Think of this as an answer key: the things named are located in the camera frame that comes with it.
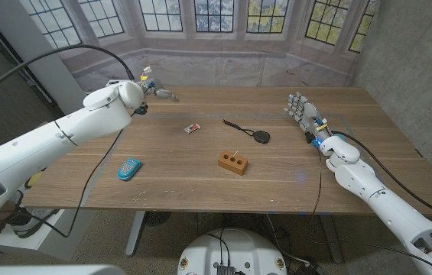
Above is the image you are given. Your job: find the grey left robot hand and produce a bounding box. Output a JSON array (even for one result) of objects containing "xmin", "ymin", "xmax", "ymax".
[{"xmin": 146, "ymin": 83, "xmax": 180, "ymax": 103}]

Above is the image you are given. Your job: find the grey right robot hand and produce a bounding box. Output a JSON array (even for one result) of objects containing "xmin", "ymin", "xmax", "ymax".
[{"xmin": 283, "ymin": 91, "xmax": 332, "ymax": 143}]

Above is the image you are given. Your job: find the brown wooden block with holes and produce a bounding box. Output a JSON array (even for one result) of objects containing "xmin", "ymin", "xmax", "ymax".
[{"xmin": 217, "ymin": 150, "xmax": 249, "ymax": 176}]

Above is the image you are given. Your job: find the printed window backdrop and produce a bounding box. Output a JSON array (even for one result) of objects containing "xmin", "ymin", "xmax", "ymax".
[{"xmin": 18, "ymin": 0, "xmax": 379, "ymax": 92}]

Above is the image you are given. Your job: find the teal handheld calculator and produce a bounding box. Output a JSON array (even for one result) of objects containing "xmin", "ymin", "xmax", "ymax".
[{"xmin": 116, "ymin": 157, "xmax": 143, "ymax": 182}]

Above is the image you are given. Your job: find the black floor fan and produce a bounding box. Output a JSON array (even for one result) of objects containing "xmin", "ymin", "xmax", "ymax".
[{"xmin": 145, "ymin": 211, "xmax": 173, "ymax": 227}]

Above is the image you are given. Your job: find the grey metal table leg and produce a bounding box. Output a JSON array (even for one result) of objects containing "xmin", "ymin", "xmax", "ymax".
[
  {"xmin": 125, "ymin": 211, "xmax": 148, "ymax": 257},
  {"xmin": 318, "ymin": 214, "xmax": 345, "ymax": 264}
]

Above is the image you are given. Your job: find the yellow round object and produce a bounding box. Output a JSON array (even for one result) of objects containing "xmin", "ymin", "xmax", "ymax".
[{"xmin": 24, "ymin": 171, "xmax": 44, "ymax": 189}]

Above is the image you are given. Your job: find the white robot torso base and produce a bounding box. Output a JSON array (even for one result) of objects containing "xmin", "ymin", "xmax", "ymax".
[{"xmin": 177, "ymin": 227, "xmax": 288, "ymax": 275}]

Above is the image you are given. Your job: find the grey black sneaker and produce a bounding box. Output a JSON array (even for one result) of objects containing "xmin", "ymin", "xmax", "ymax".
[{"xmin": 7, "ymin": 190, "xmax": 58, "ymax": 238}]

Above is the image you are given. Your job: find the white robot body edge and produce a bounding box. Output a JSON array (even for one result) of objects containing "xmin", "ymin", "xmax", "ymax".
[{"xmin": 0, "ymin": 264, "xmax": 127, "ymax": 275}]

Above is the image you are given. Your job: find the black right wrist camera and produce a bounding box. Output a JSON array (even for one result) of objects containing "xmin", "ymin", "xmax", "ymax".
[{"xmin": 304, "ymin": 131, "xmax": 322, "ymax": 149}]

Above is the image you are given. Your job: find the black round disc with cord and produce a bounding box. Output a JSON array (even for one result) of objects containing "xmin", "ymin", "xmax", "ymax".
[{"xmin": 222, "ymin": 118, "xmax": 271, "ymax": 145}]

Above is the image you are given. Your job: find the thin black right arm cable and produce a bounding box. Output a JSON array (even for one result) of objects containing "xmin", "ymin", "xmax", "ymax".
[{"xmin": 313, "ymin": 147, "xmax": 323, "ymax": 215}]

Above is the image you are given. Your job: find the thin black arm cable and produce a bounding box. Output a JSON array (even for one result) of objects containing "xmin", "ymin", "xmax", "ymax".
[
  {"xmin": 0, "ymin": 110, "xmax": 142, "ymax": 238},
  {"xmin": 313, "ymin": 147, "xmax": 323, "ymax": 215}
]

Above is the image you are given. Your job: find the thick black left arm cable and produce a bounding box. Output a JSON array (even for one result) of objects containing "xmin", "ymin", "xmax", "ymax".
[{"xmin": 0, "ymin": 43, "xmax": 136, "ymax": 104}]

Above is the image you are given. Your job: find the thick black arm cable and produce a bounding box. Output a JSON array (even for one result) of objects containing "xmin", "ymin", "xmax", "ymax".
[
  {"xmin": 0, "ymin": 43, "xmax": 136, "ymax": 104},
  {"xmin": 330, "ymin": 129, "xmax": 432, "ymax": 222}
]

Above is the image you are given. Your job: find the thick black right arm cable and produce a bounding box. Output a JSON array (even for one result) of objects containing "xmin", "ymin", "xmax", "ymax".
[{"xmin": 330, "ymin": 129, "xmax": 432, "ymax": 222}]

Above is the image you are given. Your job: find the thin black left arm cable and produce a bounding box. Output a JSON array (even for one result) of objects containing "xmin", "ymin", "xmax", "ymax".
[{"xmin": 0, "ymin": 110, "xmax": 142, "ymax": 238}]

